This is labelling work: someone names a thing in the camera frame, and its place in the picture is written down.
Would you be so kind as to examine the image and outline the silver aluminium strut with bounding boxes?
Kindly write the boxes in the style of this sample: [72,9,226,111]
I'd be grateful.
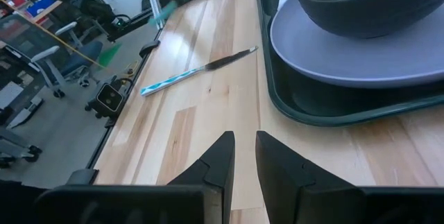
[145,0,166,31]

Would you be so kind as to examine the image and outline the yellow cable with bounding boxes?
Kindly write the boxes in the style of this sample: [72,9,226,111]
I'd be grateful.
[0,0,107,69]

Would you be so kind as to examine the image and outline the black bowl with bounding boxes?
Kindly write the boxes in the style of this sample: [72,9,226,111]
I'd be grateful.
[292,0,444,40]

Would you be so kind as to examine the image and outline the green floor tape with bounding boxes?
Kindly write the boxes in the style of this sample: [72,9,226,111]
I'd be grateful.
[98,42,123,68]

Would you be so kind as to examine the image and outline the dark green serving tray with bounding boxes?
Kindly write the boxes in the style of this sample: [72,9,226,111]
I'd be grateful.
[255,0,444,128]

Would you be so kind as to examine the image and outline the knife with teal patterned handle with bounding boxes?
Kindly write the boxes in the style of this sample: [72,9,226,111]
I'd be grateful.
[139,45,259,97]

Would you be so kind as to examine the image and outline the small black table-level camera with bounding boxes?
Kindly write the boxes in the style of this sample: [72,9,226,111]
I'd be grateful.
[85,81,129,119]

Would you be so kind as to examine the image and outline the wooden desk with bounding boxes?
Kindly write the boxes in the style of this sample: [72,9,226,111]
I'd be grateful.
[31,0,63,24]

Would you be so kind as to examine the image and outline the teal-handled utensil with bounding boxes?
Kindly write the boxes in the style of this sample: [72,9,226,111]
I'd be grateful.
[148,0,178,26]

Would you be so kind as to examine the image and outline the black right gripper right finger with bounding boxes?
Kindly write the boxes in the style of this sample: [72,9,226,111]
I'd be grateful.
[255,130,444,224]

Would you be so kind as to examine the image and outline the black table edge bracket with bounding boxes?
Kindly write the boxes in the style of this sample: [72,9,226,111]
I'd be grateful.
[138,39,162,58]
[65,168,100,186]

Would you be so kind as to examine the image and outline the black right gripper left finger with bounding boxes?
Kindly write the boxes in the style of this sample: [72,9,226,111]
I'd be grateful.
[34,130,236,224]

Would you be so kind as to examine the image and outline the lilac plate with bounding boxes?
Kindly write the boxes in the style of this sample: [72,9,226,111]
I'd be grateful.
[269,0,444,89]

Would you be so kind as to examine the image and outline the blue office chair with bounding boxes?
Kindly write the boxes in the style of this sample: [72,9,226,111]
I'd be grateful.
[30,21,105,99]

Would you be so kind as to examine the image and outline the grey wheeled cart base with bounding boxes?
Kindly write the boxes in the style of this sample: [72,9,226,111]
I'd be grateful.
[0,126,43,169]

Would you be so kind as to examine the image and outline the blue box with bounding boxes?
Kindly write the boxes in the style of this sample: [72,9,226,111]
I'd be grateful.
[26,0,56,17]

